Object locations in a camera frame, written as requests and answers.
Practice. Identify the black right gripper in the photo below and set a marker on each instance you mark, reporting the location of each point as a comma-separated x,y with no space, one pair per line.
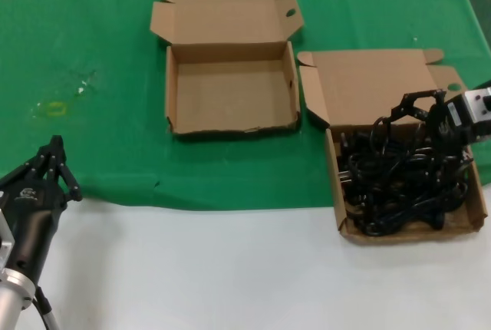
441,126

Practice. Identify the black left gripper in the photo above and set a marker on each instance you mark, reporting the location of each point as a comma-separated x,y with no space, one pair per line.
32,218

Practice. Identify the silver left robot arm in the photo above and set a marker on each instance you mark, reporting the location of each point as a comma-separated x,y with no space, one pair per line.
11,301

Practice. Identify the intact brown cardboard box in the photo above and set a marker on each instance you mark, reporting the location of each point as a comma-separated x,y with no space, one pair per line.
376,84

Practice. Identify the cardboard box with torn edge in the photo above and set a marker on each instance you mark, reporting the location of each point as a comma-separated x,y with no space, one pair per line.
230,88

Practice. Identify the green tablecloth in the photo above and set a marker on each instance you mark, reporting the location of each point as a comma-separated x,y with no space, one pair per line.
115,38

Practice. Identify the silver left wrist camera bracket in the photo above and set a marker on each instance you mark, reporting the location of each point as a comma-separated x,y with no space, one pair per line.
5,243

